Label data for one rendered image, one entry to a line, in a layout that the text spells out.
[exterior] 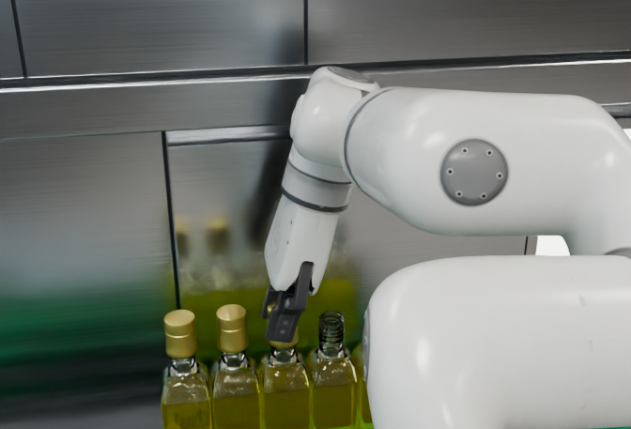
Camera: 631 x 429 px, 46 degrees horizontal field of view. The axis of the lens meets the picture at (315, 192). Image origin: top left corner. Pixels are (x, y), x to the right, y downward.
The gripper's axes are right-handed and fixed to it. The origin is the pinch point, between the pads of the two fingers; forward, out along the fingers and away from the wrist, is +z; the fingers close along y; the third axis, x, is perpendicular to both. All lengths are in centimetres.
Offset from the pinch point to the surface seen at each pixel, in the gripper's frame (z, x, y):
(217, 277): 2.9, -5.9, -11.8
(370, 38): -30.5, 5.5, -15.1
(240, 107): -19.4, -8.0, -12.7
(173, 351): 5.6, -11.0, 1.5
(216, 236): -2.8, -7.3, -11.9
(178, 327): 2.2, -11.1, 1.7
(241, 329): 1.8, -4.1, 1.3
